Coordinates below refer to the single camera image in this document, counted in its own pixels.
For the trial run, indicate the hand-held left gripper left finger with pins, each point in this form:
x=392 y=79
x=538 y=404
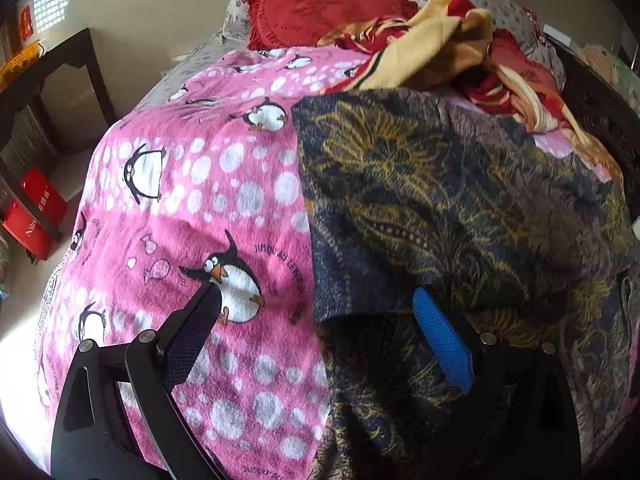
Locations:
x=192 y=345

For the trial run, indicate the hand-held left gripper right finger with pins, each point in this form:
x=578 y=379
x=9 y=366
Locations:
x=445 y=340

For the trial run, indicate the dark floral patterned garment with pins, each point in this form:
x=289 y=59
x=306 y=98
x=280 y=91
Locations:
x=425 y=200

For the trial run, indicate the pink penguin print blanket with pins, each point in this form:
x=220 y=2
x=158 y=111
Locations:
x=200 y=200

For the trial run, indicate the dark carved wooden headboard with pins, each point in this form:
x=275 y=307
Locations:
x=600 y=125

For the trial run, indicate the red and yellow blanket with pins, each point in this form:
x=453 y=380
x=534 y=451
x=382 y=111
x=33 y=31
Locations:
x=440 y=40

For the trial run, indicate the floral pillow with red trim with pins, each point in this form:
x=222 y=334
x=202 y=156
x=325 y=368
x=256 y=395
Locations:
x=545 y=55

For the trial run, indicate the dark wooden table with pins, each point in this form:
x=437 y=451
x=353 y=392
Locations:
x=75 y=55

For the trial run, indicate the plush toy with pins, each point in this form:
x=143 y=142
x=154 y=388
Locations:
x=597 y=62

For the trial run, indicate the yellow plastic basket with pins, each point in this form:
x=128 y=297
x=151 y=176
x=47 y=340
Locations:
x=17 y=62

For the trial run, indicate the red wall sign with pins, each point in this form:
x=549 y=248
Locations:
x=26 y=22

